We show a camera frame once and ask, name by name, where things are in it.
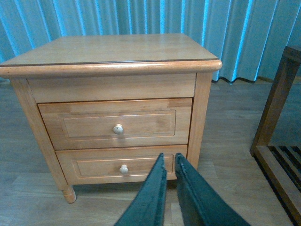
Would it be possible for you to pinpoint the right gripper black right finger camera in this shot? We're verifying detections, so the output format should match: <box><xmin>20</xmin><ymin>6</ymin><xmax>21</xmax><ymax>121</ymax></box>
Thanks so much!
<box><xmin>175</xmin><ymin>153</ymin><xmax>250</xmax><ymax>226</ymax></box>

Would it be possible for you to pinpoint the light wooden nightstand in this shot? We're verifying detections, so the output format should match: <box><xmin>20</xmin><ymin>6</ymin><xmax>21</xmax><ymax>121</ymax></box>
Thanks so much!
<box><xmin>0</xmin><ymin>34</ymin><xmax>222</xmax><ymax>203</ymax></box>

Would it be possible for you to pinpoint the round wooden knob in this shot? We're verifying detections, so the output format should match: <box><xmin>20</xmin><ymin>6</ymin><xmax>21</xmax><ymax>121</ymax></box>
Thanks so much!
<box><xmin>113</xmin><ymin>124</ymin><xmax>124</xmax><ymax>135</ymax></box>
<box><xmin>119</xmin><ymin>164</ymin><xmax>129</xmax><ymax>174</ymax></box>

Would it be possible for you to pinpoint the pale blue pleated curtain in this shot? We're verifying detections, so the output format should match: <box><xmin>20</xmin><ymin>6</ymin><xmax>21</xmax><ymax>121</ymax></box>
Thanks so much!
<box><xmin>0</xmin><ymin>0</ymin><xmax>301</xmax><ymax>82</ymax></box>

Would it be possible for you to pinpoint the wooden drawer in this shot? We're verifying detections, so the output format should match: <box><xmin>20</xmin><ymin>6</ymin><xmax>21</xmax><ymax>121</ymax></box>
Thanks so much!
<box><xmin>39</xmin><ymin>98</ymin><xmax>192</xmax><ymax>150</ymax></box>
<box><xmin>56</xmin><ymin>145</ymin><xmax>187</xmax><ymax>185</ymax></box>

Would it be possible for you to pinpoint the dark wooden slatted furniture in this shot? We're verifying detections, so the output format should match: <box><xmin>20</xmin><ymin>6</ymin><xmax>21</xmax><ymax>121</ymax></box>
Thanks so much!
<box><xmin>250</xmin><ymin>46</ymin><xmax>301</xmax><ymax>226</ymax></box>

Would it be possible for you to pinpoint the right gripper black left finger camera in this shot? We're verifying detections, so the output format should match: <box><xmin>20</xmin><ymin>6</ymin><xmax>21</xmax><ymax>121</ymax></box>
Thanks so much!
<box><xmin>115</xmin><ymin>153</ymin><xmax>167</xmax><ymax>226</ymax></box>

